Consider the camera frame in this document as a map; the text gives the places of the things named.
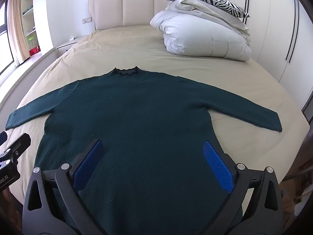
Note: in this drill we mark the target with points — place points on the white duvet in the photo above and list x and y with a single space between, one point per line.
203 39

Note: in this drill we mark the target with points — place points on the red box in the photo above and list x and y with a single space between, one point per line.
34 51

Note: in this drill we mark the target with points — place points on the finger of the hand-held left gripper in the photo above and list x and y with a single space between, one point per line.
18 142
2 137

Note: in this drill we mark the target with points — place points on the bed with beige sheet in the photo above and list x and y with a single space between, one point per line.
122 46

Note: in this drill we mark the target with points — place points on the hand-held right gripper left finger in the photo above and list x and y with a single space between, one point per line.
91 158

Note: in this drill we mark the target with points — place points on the white nightstand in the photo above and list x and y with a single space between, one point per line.
68 44

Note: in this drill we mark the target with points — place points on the beige padded headboard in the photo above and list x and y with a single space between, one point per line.
127 9

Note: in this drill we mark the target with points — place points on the white shelf unit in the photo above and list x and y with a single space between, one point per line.
29 12

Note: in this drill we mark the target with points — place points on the cream folded blanket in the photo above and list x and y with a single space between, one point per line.
207 11

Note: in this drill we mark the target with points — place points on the dark green sweater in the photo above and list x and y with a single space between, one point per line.
146 115

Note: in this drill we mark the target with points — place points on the wall outlet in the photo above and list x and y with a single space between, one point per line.
87 20

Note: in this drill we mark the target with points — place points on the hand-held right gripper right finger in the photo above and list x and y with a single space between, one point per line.
216 164

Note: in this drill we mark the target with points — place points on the beige curtain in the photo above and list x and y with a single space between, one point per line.
17 29

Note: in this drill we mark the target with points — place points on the green plastic item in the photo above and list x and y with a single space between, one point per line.
30 41

